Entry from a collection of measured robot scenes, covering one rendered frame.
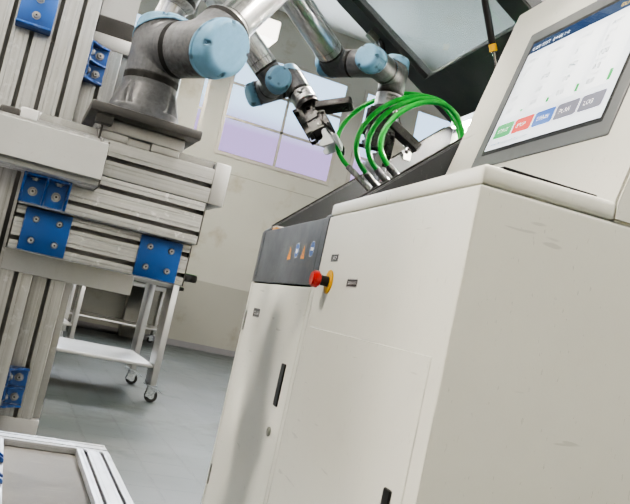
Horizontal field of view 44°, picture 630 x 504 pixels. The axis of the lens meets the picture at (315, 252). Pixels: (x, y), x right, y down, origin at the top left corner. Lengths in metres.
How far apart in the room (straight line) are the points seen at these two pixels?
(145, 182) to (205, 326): 8.84
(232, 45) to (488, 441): 0.91
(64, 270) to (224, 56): 0.56
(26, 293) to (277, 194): 9.03
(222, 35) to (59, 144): 0.38
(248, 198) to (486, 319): 9.53
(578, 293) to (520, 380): 0.15
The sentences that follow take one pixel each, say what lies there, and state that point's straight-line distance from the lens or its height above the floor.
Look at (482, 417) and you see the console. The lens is 1.12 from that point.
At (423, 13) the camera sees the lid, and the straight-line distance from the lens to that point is 2.38.
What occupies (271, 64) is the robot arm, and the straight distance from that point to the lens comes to 2.27.
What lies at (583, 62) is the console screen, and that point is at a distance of 1.57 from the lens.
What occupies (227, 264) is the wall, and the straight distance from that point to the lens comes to 10.46.
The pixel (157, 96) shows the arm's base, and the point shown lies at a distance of 1.65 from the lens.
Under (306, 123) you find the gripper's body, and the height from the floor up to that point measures 1.28.
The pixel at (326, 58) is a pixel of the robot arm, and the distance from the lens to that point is 2.17.
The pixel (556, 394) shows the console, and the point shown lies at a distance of 1.17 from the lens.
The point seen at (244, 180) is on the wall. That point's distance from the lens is 10.57.
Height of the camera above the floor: 0.71
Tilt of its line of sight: 5 degrees up
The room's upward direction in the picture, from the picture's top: 13 degrees clockwise
